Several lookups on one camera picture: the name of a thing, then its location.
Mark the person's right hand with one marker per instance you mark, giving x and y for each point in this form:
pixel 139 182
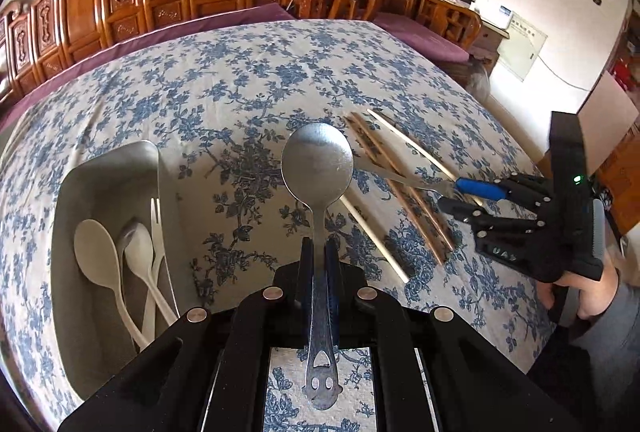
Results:
pixel 597 297

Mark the person's right forearm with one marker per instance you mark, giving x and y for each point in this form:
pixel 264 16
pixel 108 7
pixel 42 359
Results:
pixel 615 327

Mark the brown wooden chopstick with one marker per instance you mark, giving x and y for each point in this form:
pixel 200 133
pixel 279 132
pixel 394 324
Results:
pixel 431 218
pixel 419 232

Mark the long purple sofa cushion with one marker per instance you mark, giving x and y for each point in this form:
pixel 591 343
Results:
pixel 250 14

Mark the purple armchair cushion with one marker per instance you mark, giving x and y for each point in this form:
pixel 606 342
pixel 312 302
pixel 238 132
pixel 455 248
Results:
pixel 425 34

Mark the white box device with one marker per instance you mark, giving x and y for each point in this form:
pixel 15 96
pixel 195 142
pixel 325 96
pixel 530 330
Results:
pixel 495 14

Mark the rectangular metal container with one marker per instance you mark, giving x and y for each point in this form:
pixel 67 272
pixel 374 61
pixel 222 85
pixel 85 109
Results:
pixel 80 312

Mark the white printed board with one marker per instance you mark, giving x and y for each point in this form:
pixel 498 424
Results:
pixel 522 44

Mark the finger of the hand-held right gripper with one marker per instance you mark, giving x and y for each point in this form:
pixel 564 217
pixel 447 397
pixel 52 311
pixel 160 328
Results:
pixel 465 211
pixel 477 188

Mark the metal fork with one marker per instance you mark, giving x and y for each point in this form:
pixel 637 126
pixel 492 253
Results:
pixel 400 178

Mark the metal spoon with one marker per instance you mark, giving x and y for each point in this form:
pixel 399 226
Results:
pixel 317 162

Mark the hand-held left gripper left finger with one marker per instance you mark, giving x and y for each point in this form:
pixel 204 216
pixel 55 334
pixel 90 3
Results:
pixel 306 262

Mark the wooden cabinet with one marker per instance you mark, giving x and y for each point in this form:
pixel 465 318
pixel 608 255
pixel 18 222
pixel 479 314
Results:
pixel 622 182

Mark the blue floral tablecloth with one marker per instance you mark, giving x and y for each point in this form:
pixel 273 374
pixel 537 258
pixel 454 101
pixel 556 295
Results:
pixel 225 77

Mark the clear plastic bag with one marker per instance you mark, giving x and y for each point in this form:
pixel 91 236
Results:
pixel 479 79

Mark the brown cardboard sheet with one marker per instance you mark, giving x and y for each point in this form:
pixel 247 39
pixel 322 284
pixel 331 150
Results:
pixel 607 112

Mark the large white plastic spoon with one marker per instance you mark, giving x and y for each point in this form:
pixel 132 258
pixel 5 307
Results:
pixel 97 252

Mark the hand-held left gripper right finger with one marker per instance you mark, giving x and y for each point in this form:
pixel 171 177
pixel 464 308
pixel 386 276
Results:
pixel 331 262

